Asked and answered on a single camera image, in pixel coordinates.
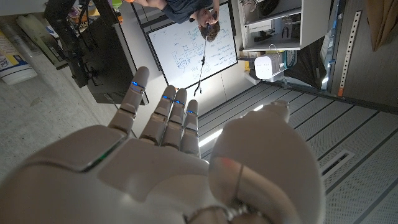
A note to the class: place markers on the ceiling light strip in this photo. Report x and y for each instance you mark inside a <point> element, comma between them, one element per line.
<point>211,137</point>

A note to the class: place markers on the whiteboard with black frame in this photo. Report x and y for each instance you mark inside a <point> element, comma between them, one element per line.
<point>180,59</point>

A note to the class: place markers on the black computer monitor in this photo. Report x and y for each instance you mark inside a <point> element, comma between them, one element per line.
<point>102,62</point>

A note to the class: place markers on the seated person in dark shirt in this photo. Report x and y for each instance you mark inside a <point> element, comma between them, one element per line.
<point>183,9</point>

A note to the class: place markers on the white wipes canister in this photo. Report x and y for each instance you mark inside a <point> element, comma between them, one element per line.
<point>14,65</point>

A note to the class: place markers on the white shelf cabinet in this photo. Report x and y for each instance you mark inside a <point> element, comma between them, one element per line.
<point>314,21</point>

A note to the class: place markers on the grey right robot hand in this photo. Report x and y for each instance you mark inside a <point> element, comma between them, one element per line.
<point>149,180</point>

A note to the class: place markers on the white air purifier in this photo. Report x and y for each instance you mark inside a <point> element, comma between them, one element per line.
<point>267,67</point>

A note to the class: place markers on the long grabber tool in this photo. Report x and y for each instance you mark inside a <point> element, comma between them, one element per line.
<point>202,65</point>

